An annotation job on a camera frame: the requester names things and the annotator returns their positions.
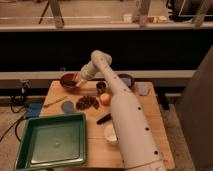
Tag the green plastic tray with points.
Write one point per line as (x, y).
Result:
(52, 141)

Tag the white round cup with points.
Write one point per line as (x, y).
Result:
(109, 134)

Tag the small metal cup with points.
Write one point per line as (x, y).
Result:
(101, 87)

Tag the red-brown bowl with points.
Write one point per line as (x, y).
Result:
(68, 81)

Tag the blue box on floor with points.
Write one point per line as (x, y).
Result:
(33, 110)

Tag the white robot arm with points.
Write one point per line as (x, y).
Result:
(135, 140)

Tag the wooden stick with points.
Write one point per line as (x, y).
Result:
(54, 102)

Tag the dark bowl with blue sponge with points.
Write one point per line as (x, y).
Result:
(127, 79)

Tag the black handled peeler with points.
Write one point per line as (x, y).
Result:
(104, 119)

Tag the blue round lid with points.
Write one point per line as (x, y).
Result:
(67, 107)

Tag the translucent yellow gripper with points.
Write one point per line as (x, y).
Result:
(79, 82)

